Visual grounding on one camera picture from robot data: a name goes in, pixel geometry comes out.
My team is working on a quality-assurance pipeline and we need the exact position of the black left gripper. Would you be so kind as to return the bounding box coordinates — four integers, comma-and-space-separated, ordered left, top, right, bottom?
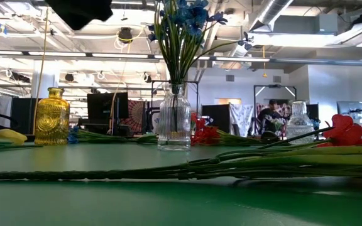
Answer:
44, 0, 114, 31

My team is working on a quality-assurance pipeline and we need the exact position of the blue artificial flower bunch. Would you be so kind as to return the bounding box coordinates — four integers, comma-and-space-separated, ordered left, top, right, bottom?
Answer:
147, 0, 255, 132
67, 125, 158, 145

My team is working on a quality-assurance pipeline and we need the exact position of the yellow artificial tulip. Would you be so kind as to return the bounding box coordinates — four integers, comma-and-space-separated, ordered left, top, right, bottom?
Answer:
0, 128, 43, 153

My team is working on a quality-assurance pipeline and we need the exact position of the red artificial flower bunch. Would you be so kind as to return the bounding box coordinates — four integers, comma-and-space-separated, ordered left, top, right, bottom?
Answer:
190, 112, 265, 147
0, 114, 362, 182

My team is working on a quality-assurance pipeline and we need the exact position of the yellow embossed glass vase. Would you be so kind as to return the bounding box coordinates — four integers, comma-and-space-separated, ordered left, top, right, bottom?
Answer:
34, 87, 71, 146

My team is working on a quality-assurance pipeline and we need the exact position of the ribbed clear glass vase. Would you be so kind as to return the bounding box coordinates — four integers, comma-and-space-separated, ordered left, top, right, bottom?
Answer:
157, 83, 192, 152

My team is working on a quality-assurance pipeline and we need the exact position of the clear glass bottle vase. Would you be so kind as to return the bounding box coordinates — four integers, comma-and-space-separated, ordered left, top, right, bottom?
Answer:
286, 100, 315, 145

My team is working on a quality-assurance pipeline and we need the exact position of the long ceiling light bar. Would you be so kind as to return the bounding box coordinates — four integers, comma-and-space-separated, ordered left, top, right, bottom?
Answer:
0, 49, 362, 67

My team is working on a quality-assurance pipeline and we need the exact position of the black computer monitor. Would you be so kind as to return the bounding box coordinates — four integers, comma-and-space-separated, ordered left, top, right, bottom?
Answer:
86, 92, 130, 121

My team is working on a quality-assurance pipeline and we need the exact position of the black partition panel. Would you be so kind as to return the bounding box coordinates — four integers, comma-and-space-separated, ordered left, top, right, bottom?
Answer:
10, 97, 39, 135
201, 104, 232, 134

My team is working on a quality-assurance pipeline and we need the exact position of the mandala pattern tapestry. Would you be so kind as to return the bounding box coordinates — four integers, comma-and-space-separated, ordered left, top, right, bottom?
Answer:
121, 99, 147, 132

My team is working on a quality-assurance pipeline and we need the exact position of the green table mat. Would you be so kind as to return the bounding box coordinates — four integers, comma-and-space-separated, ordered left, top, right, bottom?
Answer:
0, 143, 362, 226

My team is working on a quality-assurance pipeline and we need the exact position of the white patterned cloth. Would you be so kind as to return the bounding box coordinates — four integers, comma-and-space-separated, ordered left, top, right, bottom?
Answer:
229, 103, 255, 137

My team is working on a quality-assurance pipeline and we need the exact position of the person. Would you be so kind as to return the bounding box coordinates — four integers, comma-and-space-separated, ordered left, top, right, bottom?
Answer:
256, 99, 287, 139

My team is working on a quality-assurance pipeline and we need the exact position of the gray computer monitor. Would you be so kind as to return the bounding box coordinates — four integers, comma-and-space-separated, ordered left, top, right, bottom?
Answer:
337, 100, 362, 122

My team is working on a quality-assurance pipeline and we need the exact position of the hanging yellow cable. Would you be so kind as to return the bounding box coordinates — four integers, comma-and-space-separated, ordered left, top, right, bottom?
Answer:
32, 6, 50, 136

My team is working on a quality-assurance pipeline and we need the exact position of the silver ventilation duct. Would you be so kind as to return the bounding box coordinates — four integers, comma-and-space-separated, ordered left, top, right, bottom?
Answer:
248, 0, 295, 32

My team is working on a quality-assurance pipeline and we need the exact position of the black metal stand frame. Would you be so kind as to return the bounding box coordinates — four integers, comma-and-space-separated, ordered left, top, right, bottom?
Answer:
252, 83, 298, 139

